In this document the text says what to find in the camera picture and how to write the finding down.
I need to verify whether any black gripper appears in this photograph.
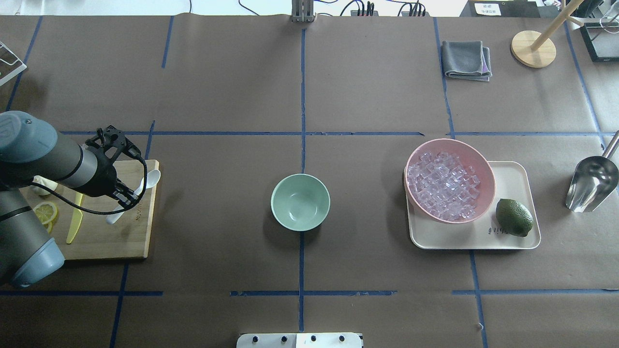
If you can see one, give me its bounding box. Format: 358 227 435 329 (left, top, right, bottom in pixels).
90 148 142 209

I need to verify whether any white plastic spoon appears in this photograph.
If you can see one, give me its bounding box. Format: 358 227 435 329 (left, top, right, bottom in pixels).
105 169 161 224

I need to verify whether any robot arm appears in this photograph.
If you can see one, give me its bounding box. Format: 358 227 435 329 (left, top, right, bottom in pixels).
0 111 146 289

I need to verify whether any green bowl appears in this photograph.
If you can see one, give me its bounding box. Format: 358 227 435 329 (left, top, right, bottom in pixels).
270 174 331 232

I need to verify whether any pile of ice cubes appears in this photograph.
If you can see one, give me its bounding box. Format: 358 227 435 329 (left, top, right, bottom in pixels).
405 151 480 222

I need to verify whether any pink bowl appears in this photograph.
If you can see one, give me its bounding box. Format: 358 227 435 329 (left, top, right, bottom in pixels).
404 138 497 224

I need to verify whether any metal ice scoop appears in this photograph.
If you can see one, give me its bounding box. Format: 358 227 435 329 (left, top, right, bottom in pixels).
565 132 619 212

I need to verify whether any yellow plastic knife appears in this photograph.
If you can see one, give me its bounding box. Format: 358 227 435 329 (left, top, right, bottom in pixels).
65 192 84 245

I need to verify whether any bamboo cutting board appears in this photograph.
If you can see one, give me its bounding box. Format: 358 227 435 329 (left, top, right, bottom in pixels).
20 160 157 260

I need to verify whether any lower lemon slice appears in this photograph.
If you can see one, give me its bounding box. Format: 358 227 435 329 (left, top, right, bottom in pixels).
44 222 54 235

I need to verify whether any lemon slice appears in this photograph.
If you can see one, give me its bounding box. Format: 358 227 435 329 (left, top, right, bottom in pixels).
44 222 54 235
33 201 58 225

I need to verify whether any upper lemon slice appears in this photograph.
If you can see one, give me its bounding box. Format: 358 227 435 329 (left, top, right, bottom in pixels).
33 201 58 225

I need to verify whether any white steamed bun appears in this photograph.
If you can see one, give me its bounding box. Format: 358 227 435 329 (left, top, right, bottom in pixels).
29 175 58 196

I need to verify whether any grey folded cloth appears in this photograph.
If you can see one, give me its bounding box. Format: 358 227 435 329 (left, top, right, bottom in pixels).
441 41 492 82

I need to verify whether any green lime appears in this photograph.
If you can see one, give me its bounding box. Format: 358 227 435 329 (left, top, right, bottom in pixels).
495 198 534 237

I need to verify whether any cream plastic tray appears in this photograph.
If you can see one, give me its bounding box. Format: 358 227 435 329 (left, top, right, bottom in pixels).
407 161 541 250

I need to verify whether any wooden stand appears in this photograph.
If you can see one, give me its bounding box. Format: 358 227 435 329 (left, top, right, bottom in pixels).
510 0 584 68

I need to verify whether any black framed tray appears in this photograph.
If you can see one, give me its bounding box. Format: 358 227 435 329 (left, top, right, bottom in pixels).
579 23 619 62

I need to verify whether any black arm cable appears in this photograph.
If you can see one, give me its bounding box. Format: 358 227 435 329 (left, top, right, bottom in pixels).
30 152 148 216

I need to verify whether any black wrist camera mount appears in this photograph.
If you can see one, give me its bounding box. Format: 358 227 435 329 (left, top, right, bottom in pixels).
85 125 143 162

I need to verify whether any white wire rack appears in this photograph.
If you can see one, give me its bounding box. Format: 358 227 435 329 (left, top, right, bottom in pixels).
0 42 27 86

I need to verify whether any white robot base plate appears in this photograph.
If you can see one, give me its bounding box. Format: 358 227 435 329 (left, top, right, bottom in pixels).
236 332 364 348

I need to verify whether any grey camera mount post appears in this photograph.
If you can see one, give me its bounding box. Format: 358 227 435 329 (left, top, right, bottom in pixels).
291 0 316 23

